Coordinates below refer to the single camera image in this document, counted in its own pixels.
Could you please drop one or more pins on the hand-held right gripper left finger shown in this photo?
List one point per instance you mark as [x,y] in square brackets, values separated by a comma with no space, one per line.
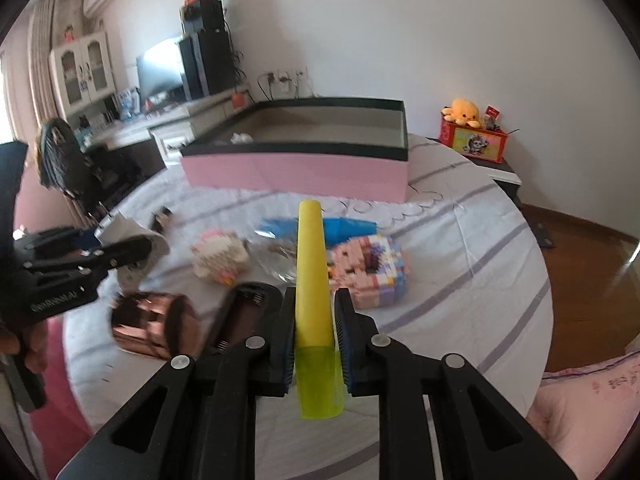
[287,342]

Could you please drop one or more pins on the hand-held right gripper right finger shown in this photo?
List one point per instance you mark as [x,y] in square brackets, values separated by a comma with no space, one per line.
[345,345]

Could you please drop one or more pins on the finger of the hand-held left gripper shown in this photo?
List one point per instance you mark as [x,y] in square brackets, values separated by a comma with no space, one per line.
[55,240]
[125,252]

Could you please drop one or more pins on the white plastic gadget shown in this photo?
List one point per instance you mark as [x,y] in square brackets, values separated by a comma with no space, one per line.
[125,227]

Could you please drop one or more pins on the black battery holder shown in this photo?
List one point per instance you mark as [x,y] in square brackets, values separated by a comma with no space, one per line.
[245,310]

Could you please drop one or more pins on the yellow plastic tube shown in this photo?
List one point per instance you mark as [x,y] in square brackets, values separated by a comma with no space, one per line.
[312,285]

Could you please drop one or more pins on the rose gold cylinder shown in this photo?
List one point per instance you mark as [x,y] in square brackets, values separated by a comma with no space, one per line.
[150,325]

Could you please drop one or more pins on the pink box with dark rim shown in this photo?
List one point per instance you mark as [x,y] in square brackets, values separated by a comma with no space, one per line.
[300,175]

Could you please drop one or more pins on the person's left hand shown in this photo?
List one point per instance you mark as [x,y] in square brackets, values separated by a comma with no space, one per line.
[37,352]

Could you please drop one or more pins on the black office chair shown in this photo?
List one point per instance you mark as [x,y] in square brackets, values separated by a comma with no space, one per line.
[75,165]

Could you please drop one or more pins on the pink pixel brick figure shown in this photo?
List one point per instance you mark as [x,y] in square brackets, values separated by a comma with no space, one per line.
[370,270]

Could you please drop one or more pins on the clear plastic bottle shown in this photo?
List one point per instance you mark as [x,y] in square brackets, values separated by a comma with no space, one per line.
[277,260]

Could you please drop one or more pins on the white and pink brick figure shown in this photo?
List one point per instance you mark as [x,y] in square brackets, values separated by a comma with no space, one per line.
[220,255]

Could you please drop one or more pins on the blue plastic case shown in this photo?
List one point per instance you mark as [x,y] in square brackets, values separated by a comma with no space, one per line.
[350,227]

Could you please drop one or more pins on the white desk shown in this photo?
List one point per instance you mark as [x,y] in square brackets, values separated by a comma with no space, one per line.
[175,135]

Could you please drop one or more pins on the striped white quilt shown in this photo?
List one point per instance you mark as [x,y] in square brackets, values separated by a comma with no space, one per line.
[450,260]

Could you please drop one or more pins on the blue and white package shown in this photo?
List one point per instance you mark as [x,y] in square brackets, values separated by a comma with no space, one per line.
[129,105]

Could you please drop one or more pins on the small white object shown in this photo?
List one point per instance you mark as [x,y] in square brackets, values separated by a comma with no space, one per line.
[241,137]

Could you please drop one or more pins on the white glass-door cabinet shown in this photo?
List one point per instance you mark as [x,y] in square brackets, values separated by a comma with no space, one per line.
[82,72]

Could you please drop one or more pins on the beige curtain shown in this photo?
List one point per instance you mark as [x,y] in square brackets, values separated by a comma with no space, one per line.
[35,60]

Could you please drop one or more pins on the black computer monitor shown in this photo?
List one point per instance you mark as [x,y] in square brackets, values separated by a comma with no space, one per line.
[160,70]

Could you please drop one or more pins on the black tower case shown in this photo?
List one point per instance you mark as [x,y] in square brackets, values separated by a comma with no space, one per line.
[210,65]

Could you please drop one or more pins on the dark side table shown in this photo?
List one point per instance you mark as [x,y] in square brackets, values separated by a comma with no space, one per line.
[500,172]

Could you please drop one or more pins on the red printed box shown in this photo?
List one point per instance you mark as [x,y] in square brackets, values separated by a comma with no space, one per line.
[475,142]

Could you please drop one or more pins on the black box on tower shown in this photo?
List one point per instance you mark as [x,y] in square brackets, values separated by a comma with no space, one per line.
[202,15]

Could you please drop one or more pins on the pink printed blanket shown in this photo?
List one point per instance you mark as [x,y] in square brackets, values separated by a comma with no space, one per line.
[590,400]

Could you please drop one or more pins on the yellow plush toy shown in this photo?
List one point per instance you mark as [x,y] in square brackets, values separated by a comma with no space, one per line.
[462,112]

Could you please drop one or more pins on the small red tag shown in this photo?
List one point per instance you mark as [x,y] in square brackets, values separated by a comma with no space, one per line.
[491,112]

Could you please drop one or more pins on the white wall outlet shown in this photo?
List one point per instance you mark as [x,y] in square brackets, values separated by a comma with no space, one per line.
[287,76]

